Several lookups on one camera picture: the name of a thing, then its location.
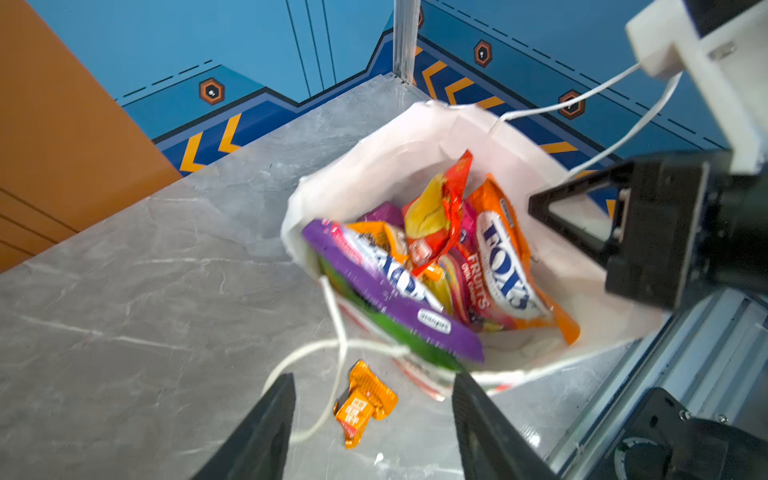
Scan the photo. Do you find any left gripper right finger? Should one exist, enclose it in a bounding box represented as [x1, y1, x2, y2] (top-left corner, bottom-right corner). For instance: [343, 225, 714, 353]
[452, 372, 557, 480]

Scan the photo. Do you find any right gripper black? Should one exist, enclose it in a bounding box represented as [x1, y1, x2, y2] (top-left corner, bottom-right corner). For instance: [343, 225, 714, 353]
[528, 150, 767, 310]

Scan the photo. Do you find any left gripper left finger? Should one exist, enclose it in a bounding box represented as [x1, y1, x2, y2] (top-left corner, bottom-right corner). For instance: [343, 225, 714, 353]
[192, 373, 296, 480]

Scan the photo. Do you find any orange Fox's fruits candy bag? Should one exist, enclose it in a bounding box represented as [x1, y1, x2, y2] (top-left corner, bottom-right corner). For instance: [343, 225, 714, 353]
[440, 175, 581, 344]

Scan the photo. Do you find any red small snack packet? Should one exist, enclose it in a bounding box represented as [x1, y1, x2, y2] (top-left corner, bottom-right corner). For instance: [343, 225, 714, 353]
[403, 150, 474, 277]

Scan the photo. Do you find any orange small candy packet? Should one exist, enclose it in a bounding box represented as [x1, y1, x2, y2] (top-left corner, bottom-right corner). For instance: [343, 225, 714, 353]
[333, 360, 398, 449]

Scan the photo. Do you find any purple grape candy bag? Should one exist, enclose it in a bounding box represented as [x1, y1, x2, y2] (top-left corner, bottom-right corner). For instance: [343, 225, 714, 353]
[358, 202, 404, 229]

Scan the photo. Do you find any white floral paper bag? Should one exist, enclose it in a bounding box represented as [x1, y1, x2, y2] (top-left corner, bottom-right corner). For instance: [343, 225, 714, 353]
[281, 100, 669, 401]

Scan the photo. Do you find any purple white snack packet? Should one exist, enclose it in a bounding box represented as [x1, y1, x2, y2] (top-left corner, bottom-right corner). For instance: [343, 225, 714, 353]
[302, 220, 485, 363]

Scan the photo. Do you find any green Lay's chips bag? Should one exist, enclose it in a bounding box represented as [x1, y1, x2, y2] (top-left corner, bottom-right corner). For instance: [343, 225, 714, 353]
[318, 257, 463, 372]

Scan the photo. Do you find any clear orange cracker packet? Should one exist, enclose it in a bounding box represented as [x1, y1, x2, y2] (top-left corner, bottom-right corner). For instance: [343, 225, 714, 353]
[347, 221, 416, 272]

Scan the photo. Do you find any aluminium front rail frame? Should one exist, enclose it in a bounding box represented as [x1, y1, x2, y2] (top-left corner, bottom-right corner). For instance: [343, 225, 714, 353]
[545, 290, 767, 479]

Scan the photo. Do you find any right aluminium corner post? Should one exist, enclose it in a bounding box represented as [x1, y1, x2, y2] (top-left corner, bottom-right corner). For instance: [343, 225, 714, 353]
[393, 0, 421, 84]

